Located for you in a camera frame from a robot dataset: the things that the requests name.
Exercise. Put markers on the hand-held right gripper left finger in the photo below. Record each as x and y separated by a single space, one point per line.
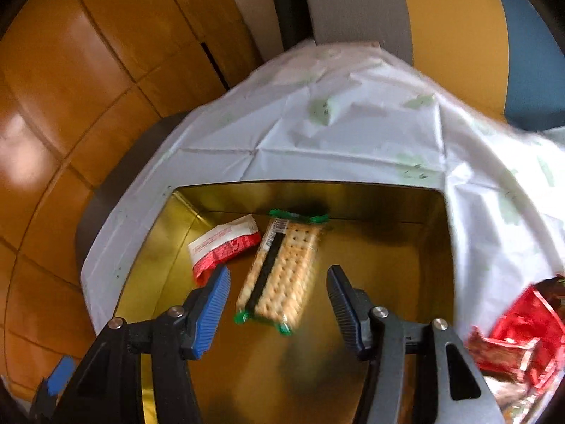
212 313

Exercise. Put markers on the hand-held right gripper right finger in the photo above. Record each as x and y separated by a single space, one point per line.
346 309

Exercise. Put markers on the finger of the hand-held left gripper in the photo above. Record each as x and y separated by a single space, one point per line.
59 375

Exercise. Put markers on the gold tin box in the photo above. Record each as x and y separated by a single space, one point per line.
375 251

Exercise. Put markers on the cracker packet with green ends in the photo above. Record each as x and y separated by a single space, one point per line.
282 269

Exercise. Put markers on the red and white snack packet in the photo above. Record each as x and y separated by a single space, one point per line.
220 243

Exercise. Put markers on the white tablecloth with green print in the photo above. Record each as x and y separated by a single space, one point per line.
353 141

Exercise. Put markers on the red foil snack packet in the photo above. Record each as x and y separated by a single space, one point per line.
529 324

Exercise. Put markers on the wooden wardrobe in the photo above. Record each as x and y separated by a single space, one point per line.
88 75

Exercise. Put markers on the grey yellow blue headboard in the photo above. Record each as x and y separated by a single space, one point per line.
454 31

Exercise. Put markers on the black post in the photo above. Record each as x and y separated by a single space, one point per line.
287 4

